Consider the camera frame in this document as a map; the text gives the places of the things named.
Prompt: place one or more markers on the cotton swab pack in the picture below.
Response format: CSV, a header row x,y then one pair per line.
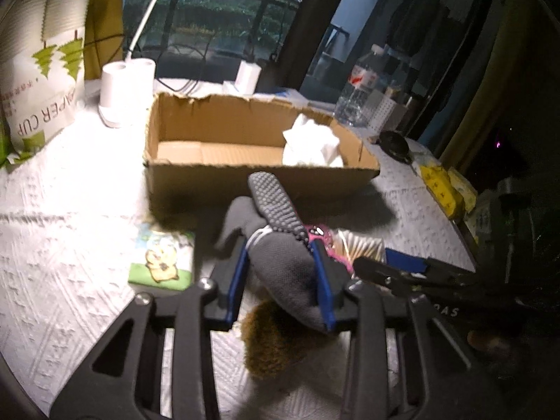
x,y
363,245

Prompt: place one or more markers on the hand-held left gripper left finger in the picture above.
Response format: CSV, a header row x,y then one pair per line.
x,y
236,281

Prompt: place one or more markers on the grey grip sock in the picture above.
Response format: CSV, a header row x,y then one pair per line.
x,y
284,267

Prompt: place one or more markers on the white perforated holder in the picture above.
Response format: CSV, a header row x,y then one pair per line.
x,y
385,111

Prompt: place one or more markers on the black round object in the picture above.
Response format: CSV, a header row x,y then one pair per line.
x,y
395,145

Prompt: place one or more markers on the brown fuzzy plush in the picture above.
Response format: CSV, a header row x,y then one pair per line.
x,y
271,345

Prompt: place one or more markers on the pink patterned pouch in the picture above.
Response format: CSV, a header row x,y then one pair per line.
x,y
337,245

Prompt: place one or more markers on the white desk lamp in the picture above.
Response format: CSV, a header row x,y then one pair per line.
x,y
124,92

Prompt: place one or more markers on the yellow packet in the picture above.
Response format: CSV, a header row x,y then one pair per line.
x,y
466,190

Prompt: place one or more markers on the white crumpled tissue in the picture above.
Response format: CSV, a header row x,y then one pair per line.
x,y
311,142

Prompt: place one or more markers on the white charger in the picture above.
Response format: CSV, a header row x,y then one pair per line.
x,y
247,78

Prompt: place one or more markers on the yellow curtain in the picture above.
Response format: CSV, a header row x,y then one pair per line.
x,y
103,17

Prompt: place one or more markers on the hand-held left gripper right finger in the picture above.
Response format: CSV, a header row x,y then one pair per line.
x,y
325,289

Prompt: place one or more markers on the white and blue box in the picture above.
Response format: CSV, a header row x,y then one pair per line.
x,y
291,95

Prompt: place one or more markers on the cardboard box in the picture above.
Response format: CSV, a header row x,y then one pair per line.
x,y
245,140

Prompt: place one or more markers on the cartoon print tissue pack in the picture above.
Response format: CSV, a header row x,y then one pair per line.
x,y
162,258

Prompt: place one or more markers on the white paper cup bag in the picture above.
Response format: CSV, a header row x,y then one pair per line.
x,y
41,74

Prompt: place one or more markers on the dark hanging clothes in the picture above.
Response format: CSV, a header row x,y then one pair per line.
x,y
420,39

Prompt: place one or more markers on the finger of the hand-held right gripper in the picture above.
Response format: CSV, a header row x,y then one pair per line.
x,y
404,259
380,273

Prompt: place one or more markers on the black balcony railing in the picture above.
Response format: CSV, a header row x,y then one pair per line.
x,y
262,13

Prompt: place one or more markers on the yellow sponge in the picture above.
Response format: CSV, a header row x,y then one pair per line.
x,y
439,188

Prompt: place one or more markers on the clear water bottle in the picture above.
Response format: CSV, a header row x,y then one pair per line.
x,y
361,92

